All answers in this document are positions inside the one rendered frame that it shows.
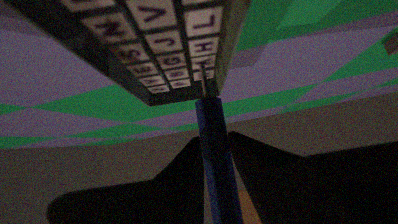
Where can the keyboard with keys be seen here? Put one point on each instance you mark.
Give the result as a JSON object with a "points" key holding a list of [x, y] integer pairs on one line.
{"points": [[155, 50]]}

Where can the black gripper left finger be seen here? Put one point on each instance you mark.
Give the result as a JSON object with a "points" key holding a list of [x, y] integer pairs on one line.
{"points": [[174, 196]]}

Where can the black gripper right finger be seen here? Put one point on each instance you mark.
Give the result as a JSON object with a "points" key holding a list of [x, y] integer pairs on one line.
{"points": [[286, 188]]}

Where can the black stylus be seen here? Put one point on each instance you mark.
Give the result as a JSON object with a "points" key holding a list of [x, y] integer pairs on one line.
{"points": [[220, 176]]}

